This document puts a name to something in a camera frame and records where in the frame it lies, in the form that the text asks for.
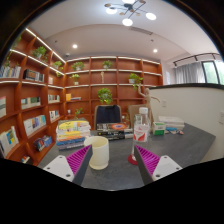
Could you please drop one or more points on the stack of white boxes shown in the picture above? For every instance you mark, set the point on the stack of white boxes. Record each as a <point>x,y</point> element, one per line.
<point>171,122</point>

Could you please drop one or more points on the tan chair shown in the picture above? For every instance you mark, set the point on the tan chair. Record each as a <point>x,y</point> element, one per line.
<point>134,113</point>

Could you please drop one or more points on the stack of black books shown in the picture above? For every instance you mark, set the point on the stack of black books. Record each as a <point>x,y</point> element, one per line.
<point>113,130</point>

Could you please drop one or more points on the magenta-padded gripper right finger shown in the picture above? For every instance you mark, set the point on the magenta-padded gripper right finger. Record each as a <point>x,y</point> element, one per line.
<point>155,163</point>

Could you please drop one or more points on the dark blue chair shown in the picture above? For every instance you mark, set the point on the dark blue chair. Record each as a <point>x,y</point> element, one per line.
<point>107,115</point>

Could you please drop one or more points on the window with grey curtain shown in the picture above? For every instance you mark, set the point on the window with grey curtain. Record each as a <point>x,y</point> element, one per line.
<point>200,71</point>

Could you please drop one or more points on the clear plastic water bottle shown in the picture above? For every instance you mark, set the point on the clear plastic water bottle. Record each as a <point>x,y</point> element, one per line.
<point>141,133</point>

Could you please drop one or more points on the stack of colourful books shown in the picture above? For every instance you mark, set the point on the stack of colourful books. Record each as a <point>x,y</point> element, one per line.
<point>73,133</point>

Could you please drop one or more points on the white wall socket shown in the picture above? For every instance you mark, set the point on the white wall socket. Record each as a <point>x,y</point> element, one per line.
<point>221,117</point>

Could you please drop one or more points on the green and white box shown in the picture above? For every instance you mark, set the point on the green and white box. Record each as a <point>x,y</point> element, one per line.
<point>159,128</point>

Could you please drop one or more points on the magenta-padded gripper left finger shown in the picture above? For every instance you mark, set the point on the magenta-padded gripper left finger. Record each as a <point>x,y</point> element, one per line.
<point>71,163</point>

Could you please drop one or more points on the multi-bulb ceiling lamp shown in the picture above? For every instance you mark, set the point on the multi-bulb ceiling lamp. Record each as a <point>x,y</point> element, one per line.
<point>130,11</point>

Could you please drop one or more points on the wooden artist mannequin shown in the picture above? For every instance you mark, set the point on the wooden artist mannequin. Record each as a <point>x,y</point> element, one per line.
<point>147,100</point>

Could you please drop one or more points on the wooden shelf unit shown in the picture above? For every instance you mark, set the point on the wooden shelf unit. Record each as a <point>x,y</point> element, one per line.
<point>36,106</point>

